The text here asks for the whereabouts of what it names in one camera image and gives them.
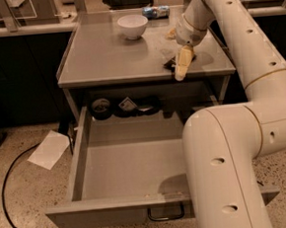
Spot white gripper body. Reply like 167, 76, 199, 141
175, 14, 207, 46

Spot black rxbar chocolate wrapper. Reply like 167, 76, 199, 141
162, 52, 198, 74

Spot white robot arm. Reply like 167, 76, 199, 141
176, 0, 286, 228

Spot grey cabinet with top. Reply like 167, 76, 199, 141
58, 6, 236, 117

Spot open grey top drawer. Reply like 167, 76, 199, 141
46, 111, 278, 228

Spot blue white snack packet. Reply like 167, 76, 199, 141
142, 5, 170, 20

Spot white ceramic bowl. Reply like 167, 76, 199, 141
117, 14, 149, 39

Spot black items with label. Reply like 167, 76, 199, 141
113, 96, 161, 117

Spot black tape roll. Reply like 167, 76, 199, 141
90, 99, 112, 120

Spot white paper sheet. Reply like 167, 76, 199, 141
28, 130, 69, 170

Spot black metal drawer handle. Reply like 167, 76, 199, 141
147, 204, 185, 222

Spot black floor cable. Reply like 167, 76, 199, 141
0, 142, 47, 228

